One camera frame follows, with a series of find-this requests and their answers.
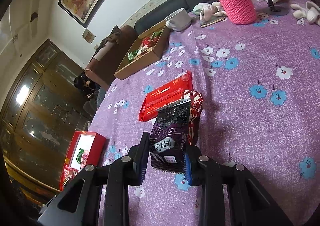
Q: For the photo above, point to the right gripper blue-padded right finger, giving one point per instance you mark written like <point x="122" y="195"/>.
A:
<point x="193" y="170"/>

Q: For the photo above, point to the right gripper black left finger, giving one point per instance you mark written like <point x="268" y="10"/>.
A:
<point x="139" y="157"/>

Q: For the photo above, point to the black purple snack packet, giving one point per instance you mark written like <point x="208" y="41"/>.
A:
<point x="168" y="136"/>

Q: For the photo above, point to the red gift box lid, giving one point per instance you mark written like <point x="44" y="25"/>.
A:
<point x="85" y="149"/>

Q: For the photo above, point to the small red floral snack packet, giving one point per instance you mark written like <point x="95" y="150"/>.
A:
<point x="84" y="158"/>

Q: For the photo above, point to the green snack packet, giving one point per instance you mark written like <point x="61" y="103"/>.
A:
<point x="79" y="155"/>

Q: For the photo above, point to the large red biscuit packet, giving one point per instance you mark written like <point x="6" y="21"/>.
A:
<point x="166" y="94"/>

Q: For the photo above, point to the red snack packet in lid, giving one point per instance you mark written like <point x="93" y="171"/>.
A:
<point x="68" y="174"/>

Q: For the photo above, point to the red white patterned snack packet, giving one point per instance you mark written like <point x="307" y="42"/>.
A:
<point x="196" y="102"/>

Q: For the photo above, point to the seated person in background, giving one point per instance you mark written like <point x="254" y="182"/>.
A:
<point x="93" y="93"/>

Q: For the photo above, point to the brown armchair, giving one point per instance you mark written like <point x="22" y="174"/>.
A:
<point x="109" y="54"/>

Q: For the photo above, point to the dark wooden cabinet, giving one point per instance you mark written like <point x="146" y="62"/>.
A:
<point x="40" y="115"/>

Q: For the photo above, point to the brown cardboard snack box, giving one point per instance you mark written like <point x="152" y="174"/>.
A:
<point x="145" y="50"/>

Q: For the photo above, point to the purple floral tablecloth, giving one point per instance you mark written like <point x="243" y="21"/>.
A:
<point x="260" y="85"/>

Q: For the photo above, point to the grey white ceramic mug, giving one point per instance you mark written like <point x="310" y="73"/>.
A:
<point x="179" y="20"/>

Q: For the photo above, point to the black leather sofa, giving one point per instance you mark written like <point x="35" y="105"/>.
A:
<point x="161" y="12"/>

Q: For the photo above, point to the white plush toy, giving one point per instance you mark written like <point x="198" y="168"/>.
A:
<point x="310" y="12"/>

